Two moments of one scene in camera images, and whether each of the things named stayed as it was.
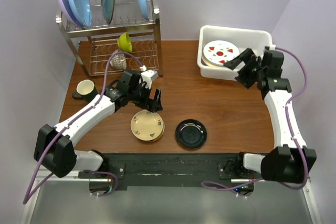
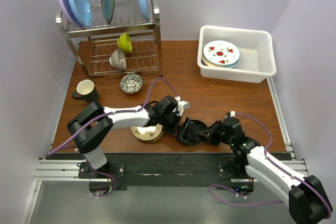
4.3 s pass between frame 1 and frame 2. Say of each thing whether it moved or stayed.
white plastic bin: stayed
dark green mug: stayed
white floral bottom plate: stayed
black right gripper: moved
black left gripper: moved
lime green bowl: stayed
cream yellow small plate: stayed
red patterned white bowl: stayed
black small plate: moved
